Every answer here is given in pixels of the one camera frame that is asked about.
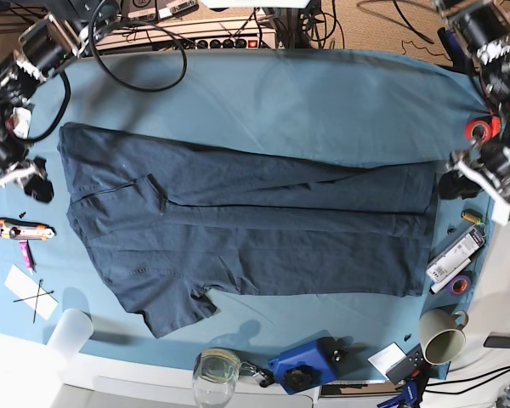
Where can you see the black remote control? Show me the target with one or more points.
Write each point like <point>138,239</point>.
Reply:
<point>414,360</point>

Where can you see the blue clamp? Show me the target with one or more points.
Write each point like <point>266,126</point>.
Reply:
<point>410,395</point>

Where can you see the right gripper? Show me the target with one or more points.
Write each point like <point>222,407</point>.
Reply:
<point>32,177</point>

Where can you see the orange utility knife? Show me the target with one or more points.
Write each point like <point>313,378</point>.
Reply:
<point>19,230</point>

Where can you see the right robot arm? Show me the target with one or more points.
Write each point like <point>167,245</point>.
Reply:
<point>45,49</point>

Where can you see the metal keyring carabiner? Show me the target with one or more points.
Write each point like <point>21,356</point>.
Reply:
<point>261,376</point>

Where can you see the small battery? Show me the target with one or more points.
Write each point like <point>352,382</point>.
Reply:
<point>471,217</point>

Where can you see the olive ceramic mug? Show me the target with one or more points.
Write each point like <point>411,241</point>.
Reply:
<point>442,336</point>

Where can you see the clear glass jar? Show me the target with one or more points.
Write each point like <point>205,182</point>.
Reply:
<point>215,376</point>

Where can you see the frosted plastic cup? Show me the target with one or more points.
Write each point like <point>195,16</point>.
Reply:
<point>72,331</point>

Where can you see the light blue table cloth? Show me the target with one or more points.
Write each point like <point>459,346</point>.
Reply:
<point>356,108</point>

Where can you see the white paper slip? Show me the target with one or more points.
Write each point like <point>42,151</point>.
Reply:
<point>22,285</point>

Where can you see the white card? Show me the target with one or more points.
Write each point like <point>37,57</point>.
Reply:
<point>384,360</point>

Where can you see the black phone on desk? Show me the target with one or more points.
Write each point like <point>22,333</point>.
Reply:
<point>497,341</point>

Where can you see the black bobby pins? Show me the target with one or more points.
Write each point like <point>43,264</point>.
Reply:
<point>40,293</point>

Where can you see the blue plastic box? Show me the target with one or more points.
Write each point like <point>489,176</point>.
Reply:
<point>307,366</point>

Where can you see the red tape roll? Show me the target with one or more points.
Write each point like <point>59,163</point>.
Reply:
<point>478,130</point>

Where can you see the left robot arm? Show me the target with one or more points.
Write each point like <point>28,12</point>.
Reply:
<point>482,31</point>

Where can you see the dark blue T-shirt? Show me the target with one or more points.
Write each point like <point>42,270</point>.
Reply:
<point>165,222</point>

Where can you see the packaged marker pens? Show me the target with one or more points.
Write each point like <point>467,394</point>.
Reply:
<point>457,255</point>

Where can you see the black power strip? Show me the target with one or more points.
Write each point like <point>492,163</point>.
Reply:
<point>225,43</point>

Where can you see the purple tape roll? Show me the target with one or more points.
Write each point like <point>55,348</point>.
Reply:
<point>459,285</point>

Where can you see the pink glue tube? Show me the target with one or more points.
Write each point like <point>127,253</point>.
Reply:
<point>27,257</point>

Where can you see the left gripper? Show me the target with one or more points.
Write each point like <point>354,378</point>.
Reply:
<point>489,168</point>

